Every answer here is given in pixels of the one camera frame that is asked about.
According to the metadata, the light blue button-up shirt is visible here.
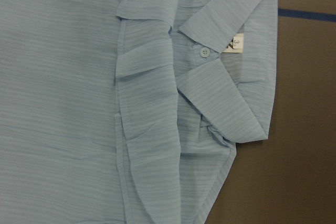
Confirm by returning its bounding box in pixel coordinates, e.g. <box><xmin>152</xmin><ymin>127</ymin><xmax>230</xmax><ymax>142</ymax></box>
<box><xmin>1</xmin><ymin>0</ymin><xmax>278</xmax><ymax>223</ymax></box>

